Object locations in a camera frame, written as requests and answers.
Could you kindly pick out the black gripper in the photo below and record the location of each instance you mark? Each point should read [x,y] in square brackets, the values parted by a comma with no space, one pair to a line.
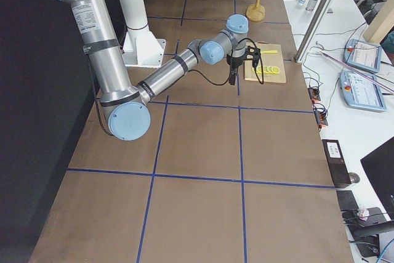
[234,60]

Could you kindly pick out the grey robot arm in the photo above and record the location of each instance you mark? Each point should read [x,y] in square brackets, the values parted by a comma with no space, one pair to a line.
[130,78]

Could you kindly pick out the wooden cup storage rack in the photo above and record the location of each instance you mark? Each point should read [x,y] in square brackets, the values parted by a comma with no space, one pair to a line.
[255,12]

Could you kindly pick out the bamboo cutting board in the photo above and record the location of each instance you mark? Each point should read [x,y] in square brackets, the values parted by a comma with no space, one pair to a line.
[267,60]

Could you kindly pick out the yellow plastic knife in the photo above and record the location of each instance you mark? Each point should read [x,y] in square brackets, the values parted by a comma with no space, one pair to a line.
[269,52]

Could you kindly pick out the top lemon slice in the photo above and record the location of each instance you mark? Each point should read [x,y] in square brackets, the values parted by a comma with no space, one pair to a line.
[276,70]

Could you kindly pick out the upper orange power strip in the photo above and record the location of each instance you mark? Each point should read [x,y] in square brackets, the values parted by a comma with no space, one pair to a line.
[314,93]

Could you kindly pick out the orange power strip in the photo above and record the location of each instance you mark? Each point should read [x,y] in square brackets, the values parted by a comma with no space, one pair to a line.
[321,114]
[314,93]

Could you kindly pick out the lower orange power strip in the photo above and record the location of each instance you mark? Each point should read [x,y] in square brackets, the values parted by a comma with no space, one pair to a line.
[321,114]

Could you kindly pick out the upper teach pendant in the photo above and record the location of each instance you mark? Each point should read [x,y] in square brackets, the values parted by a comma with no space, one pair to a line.
[363,55]

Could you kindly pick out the teach pendant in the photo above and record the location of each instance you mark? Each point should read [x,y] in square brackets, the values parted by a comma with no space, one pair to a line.
[360,92]
[363,55]

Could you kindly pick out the lower teach pendant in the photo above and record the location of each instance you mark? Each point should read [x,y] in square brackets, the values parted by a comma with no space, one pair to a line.
[360,92]

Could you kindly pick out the black box with label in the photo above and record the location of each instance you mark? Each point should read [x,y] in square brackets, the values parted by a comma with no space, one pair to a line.
[336,163]

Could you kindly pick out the black monitor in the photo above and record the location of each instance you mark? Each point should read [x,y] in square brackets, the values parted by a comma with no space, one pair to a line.
[378,166]

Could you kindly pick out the grey aluminium post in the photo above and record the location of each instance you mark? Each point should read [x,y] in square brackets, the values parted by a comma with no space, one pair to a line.
[320,11]

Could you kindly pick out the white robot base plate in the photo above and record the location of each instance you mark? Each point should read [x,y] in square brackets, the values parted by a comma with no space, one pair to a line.
[145,52]

